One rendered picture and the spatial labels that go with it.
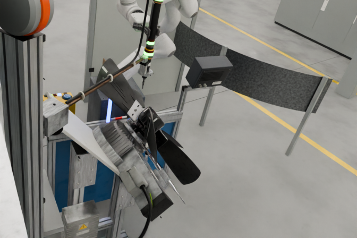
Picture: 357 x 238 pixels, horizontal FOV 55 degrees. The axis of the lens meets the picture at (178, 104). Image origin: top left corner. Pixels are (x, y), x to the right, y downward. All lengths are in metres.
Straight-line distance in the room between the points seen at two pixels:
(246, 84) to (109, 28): 1.45
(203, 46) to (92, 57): 1.13
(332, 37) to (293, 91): 4.25
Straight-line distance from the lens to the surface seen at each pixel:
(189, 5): 1.99
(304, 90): 3.51
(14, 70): 0.92
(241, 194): 3.22
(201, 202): 3.01
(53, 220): 1.66
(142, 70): 1.57
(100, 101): 2.28
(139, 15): 1.62
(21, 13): 0.83
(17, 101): 0.97
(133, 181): 1.43
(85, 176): 1.61
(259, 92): 3.47
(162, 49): 2.28
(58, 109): 1.09
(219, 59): 2.35
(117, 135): 1.59
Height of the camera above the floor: 2.17
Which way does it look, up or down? 32 degrees down
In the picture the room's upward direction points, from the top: 14 degrees clockwise
